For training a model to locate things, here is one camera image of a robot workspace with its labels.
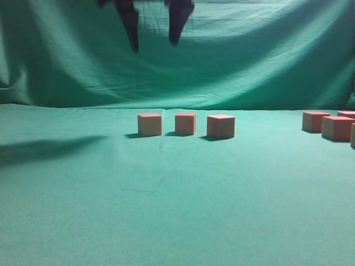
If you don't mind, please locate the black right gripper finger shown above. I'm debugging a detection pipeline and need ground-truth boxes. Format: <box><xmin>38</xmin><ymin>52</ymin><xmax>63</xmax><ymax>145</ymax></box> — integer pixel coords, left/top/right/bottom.
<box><xmin>164</xmin><ymin>0</ymin><xmax>194</xmax><ymax>45</ymax></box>

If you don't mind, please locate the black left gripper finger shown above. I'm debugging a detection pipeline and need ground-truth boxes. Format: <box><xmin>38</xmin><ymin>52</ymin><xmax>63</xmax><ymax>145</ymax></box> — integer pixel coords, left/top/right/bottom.
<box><xmin>97</xmin><ymin>0</ymin><xmax>139</xmax><ymax>53</ymax></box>

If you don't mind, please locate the pink cube placed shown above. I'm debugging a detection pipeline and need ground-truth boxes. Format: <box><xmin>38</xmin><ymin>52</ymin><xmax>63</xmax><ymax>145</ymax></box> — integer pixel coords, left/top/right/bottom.
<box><xmin>207</xmin><ymin>115</ymin><xmax>235</xmax><ymax>139</ymax></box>
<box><xmin>175</xmin><ymin>113</ymin><xmax>197</xmax><ymax>135</ymax></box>
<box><xmin>138</xmin><ymin>113</ymin><xmax>163</xmax><ymax>136</ymax></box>

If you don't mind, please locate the pink cube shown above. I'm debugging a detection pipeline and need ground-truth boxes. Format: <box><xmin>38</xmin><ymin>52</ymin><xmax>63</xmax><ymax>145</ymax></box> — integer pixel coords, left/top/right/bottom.
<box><xmin>337</xmin><ymin>111</ymin><xmax>355</xmax><ymax>119</ymax></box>
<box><xmin>302</xmin><ymin>111</ymin><xmax>331</xmax><ymax>133</ymax></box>
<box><xmin>350</xmin><ymin>123</ymin><xmax>355</xmax><ymax>149</ymax></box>
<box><xmin>321</xmin><ymin>116</ymin><xmax>354</xmax><ymax>141</ymax></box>

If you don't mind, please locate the green cloth backdrop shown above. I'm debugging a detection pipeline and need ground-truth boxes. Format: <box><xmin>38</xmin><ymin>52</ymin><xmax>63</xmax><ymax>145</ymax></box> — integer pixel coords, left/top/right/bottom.
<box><xmin>1</xmin><ymin>1</ymin><xmax>354</xmax><ymax>265</ymax></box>

